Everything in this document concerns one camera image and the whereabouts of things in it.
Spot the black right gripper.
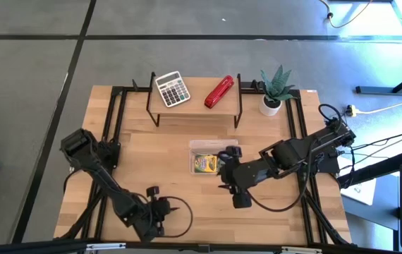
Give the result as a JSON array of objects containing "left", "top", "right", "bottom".
[{"left": 217, "top": 145, "right": 274, "bottom": 198}]

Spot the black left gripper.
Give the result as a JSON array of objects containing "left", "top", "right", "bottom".
[{"left": 130, "top": 186, "right": 181, "bottom": 238}]

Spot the green yellow crayon box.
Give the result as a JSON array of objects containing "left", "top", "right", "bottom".
[{"left": 193, "top": 153, "right": 219, "bottom": 174}]

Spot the clear plastic pencil box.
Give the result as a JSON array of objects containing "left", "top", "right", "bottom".
[{"left": 188, "top": 138, "right": 240, "bottom": 176}]

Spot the white round plant pot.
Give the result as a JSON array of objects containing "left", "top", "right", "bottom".
[{"left": 257, "top": 94, "right": 284, "bottom": 118}]

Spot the red stapler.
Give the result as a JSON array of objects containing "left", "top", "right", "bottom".
[{"left": 204, "top": 74, "right": 236, "bottom": 109}]

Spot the grey desk calculator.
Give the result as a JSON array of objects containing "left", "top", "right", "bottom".
[{"left": 154, "top": 71, "right": 192, "bottom": 109}]

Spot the green snake plant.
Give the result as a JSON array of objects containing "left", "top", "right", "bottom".
[{"left": 260, "top": 63, "right": 297, "bottom": 104}]

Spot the yellow power plug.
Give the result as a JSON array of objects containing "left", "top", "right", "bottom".
[{"left": 345, "top": 104, "right": 360, "bottom": 118}]

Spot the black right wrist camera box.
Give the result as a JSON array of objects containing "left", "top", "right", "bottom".
[{"left": 231, "top": 192, "right": 254, "bottom": 210}]

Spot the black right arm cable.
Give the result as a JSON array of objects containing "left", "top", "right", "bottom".
[{"left": 245, "top": 151, "right": 310, "bottom": 213}]

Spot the silver aluminium extrusion post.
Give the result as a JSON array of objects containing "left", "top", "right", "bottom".
[{"left": 85, "top": 242, "right": 127, "bottom": 252}]

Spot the black table frame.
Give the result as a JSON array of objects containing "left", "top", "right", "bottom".
[{"left": 58, "top": 80, "right": 353, "bottom": 248}]

